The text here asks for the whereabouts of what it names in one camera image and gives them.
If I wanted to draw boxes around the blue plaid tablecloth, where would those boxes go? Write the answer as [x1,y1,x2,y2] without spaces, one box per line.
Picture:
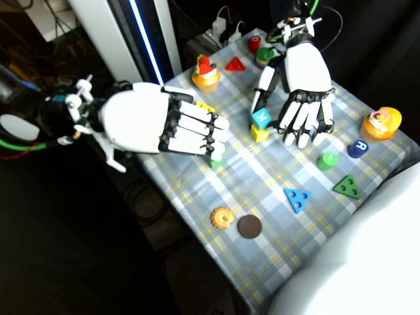
[137,28,411,314]

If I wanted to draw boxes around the white robot torso shell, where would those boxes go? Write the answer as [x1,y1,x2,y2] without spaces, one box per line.
[267,162,420,315]

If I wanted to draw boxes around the blue triangle block with holes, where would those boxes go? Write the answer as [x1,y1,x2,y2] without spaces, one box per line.
[283,188,313,215]

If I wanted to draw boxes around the green triangle block with holes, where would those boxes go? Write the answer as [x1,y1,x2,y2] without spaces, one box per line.
[332,174,362,200]

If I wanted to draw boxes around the red cylinder block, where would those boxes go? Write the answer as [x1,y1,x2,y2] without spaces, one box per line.
[247,35,263,53]

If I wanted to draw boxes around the yellow cube block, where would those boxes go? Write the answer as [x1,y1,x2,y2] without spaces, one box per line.
[250,123,270,143]

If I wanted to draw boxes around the orange toy cupcake with cream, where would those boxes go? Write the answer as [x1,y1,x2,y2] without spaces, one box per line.
[360,106,403,143]

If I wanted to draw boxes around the grey power strip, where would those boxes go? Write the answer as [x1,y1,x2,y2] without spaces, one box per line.
[186,29,230,52]

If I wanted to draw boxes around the yellow triangle block with holes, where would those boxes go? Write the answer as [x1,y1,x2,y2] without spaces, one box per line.
[196,100,217,114]

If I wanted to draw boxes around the yellow flower toy cookie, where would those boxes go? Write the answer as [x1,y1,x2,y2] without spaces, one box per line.
[210,207,236,229]

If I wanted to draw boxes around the white power adapter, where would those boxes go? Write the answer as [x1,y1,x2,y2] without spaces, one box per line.
[229,21,247,43]
[211,18,228,39]

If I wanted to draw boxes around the red triangle block with holes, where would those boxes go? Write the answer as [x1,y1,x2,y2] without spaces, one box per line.
[224,56,247,72]

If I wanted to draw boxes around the white column with blue light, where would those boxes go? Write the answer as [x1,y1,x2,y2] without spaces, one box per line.
[67,0,183,86]

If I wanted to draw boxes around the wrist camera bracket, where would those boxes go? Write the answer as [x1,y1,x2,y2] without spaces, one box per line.
[104,144,127,174]

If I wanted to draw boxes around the brown sandwich toy cookie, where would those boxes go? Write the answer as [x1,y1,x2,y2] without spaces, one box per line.
[237,214,263,240]

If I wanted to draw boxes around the white shelf board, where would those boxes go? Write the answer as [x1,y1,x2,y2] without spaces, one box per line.
[24,0,79,43]

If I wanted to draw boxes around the stack of coloured rings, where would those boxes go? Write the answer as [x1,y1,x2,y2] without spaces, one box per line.
[255,47,278,70]

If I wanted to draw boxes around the strawberry toy cupcake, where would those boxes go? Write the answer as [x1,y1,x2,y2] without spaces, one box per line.
[191,54,221,93]

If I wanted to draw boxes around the blue cube with letter K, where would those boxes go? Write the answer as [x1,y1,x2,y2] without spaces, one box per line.
[251,109,273,130]

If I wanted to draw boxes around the blue cylinder with letter R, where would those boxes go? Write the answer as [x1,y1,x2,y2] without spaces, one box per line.
[347,140,369,159]

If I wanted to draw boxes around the green cylinder block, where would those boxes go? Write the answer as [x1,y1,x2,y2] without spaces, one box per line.
[316,152,340,172]

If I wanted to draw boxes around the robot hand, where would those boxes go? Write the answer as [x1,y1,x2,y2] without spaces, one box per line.
[251,41,336,148]
[98,80,230,162]

